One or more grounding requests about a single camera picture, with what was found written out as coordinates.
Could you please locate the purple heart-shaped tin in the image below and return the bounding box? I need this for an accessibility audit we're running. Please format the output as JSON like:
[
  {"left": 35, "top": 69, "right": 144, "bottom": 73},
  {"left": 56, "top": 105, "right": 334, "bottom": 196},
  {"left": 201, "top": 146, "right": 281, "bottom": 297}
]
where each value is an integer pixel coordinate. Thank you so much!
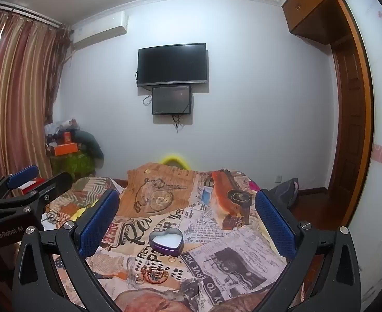
[{"left": 148, "top": 228, "right": 183, "bottom": 257}]

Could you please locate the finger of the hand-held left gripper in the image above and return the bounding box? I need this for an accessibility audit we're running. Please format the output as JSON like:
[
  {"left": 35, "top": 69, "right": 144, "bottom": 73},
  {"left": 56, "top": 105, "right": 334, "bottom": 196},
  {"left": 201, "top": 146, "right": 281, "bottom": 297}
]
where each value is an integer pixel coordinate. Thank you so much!
[
  {"left": 0, "top": 172, "right": 73, "bottom": 222},
  {"left": 0, "top": 165, "right": 39, "bottom": 203}
]

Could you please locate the yellow plastic ring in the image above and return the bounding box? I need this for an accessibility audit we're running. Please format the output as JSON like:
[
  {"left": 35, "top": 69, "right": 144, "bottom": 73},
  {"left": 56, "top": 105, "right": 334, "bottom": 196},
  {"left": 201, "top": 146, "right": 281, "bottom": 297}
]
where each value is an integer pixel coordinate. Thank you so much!
[{"left": 161, "top": 155, "right": 191, "bottom": 170}]

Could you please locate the pile of bottles and boxes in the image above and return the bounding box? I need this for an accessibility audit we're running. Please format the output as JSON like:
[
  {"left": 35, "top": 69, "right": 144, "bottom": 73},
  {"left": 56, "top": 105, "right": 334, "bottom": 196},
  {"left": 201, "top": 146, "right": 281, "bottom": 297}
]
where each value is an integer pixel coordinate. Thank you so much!
[{"left": 44, "top": 118, "right": 81, "bottom": 147}]

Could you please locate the wooden overhead cabinet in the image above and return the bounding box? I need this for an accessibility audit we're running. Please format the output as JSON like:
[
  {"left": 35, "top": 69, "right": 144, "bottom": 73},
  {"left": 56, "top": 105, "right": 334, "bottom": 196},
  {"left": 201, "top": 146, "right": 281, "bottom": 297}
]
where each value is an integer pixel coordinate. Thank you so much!
[{"left": 282, "top": 0, "right": 357, "bottom": 45}]

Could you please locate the newspaper print blanket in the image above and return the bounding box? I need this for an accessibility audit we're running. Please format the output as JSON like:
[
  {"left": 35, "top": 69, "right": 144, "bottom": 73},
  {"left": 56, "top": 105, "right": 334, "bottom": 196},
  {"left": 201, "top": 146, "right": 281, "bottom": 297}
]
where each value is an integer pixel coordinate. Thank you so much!
[{"left": 41, "top": 166, "right": 296, "bottom": 312}]

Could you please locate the yellow cloth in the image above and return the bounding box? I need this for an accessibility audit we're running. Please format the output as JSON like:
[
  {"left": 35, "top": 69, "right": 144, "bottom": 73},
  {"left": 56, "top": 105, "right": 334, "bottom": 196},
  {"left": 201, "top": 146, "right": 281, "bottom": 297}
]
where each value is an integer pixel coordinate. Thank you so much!
[{"left": 70, "top": 201, "right": 98, "bottom": 221}]

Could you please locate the grey backpack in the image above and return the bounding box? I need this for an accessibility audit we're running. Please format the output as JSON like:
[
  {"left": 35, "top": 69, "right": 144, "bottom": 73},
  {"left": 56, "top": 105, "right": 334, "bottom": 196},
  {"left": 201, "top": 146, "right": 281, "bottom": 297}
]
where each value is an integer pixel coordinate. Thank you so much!
[{"left": 269, "top": 178, "right": 299, "bottom": 208}]

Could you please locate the red box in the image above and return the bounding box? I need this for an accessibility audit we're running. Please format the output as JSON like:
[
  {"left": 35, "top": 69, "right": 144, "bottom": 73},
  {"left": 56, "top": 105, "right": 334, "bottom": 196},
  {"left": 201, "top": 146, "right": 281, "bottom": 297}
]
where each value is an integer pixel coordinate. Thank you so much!
[{"left": 17, "top": 177, "right": 46, "bottom": 197}]

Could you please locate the orange box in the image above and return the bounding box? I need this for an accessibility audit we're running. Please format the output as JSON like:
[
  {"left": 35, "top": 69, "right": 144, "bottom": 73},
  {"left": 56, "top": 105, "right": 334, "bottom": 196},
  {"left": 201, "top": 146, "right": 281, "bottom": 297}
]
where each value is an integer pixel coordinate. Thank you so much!
[{"left": 53, "top": 143, "right": 80, "bottom": 156}]

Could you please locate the striped brown curtain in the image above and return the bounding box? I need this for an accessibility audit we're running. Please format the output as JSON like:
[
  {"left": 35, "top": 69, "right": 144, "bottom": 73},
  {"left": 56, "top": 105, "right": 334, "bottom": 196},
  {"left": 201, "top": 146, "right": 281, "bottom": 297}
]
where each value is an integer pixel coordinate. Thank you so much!
[{"left": 0, "top": 5, "right": 74, "bottom": 186}]

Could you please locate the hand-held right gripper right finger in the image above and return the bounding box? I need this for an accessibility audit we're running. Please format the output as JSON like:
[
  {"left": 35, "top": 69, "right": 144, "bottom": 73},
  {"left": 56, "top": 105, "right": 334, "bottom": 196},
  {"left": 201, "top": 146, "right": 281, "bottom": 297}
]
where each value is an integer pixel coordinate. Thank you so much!
[{"left": 255, "top": 188, "right": 372, "bottom": 312}]

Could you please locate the white curtain rail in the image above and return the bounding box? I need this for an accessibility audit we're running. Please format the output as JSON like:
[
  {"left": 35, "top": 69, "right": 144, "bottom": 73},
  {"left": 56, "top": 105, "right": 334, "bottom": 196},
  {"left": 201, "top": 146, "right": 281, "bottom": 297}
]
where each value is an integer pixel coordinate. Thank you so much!
[{"left": 0, "top": 3, "right": 63, "bottom": 27}]

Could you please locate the white air conditioner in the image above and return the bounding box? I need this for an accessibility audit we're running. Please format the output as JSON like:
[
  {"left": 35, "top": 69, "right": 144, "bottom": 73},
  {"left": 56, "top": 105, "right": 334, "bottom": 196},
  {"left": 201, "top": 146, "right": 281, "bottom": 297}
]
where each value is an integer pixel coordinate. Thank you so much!
[{"left": 70, "top": 10, "right": 128, "bottom": 46}]

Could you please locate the wooden door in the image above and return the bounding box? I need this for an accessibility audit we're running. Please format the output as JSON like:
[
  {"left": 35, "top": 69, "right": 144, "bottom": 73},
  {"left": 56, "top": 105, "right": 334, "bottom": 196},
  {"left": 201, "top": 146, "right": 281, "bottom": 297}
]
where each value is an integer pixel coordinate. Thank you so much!
[{"left": 327, "top": 0, "right": 375, "bottom": 232}]

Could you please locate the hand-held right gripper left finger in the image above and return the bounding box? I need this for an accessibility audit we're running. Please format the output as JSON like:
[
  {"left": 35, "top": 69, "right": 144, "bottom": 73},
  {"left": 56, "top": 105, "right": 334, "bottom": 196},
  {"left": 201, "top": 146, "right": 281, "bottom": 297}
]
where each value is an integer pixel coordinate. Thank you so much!
[{"left": 12, "top": 188, "right": 120, "bottom": 312}]

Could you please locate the red string beaded bracelet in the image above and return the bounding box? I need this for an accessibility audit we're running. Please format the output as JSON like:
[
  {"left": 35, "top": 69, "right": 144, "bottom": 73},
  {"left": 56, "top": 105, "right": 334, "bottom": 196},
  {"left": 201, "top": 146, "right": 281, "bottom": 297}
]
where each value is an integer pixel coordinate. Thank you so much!
[{"left": 143, "top": 266, "right": 160, "bottom": 282}]

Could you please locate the black wall television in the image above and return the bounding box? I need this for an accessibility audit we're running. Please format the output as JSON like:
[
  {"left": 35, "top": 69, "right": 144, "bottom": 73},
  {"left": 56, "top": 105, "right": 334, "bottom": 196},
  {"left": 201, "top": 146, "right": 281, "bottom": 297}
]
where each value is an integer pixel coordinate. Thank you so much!
[{"left": 137, "top": 43, "right": 208, "bottom": 87}]

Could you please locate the small black monitor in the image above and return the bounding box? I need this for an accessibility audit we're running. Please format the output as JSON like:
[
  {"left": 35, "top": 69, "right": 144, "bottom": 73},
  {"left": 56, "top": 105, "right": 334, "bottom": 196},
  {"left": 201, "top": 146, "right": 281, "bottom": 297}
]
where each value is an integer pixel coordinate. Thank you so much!
[{"left": 151, "top": 85, "right": 192, "bottom": 115}]

